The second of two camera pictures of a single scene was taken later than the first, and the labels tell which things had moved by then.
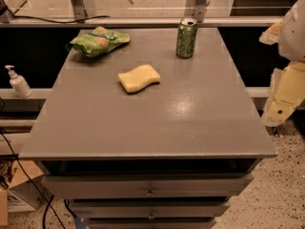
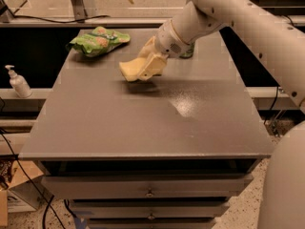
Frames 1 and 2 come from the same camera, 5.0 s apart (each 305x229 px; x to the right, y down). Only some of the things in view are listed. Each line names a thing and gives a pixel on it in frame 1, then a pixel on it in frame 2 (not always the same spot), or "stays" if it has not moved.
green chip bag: (97, 42) stays
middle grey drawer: (152, 209) stays
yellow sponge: (138, 78) to (132, 68)
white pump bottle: (19, 83) stays
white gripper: (294, 38) to (169, 42)
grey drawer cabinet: (141, 138) stays
